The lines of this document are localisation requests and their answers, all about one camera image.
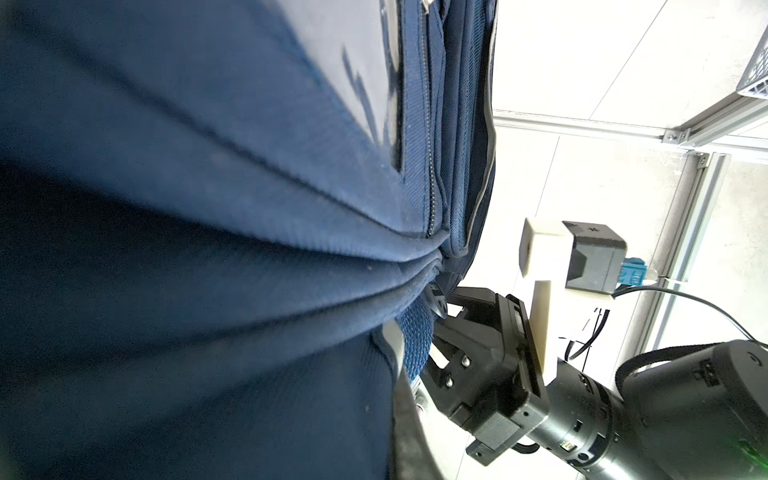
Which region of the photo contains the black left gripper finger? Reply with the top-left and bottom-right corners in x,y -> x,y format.
389,383 -> 443,480

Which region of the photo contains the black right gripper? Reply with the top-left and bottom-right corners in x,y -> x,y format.
421,287 -> 550,466

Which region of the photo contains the navy blue student backpack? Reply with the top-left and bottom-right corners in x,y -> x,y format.
1,1 -> 498,479

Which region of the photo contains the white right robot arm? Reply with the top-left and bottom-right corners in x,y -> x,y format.
421,287 -> 767,479

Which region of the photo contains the white wire mesh basket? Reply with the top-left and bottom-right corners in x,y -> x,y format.
736,37 -> 767,100

